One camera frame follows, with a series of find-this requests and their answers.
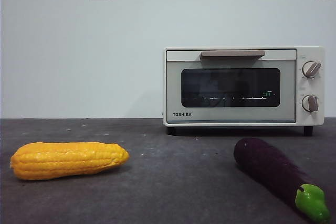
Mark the yellow corn cob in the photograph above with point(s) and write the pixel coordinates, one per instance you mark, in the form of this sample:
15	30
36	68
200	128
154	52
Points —
65	161

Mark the cream toaster oven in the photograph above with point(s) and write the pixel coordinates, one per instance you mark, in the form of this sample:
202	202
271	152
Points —
319	90

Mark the cream oven knob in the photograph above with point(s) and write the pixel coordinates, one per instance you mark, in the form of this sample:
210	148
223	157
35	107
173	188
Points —
309	69
309	102

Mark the purple eggplant with green stem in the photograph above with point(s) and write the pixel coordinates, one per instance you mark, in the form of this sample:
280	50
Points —
262	161

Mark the black oven foot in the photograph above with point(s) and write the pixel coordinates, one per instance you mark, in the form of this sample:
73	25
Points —
308	131
172	130

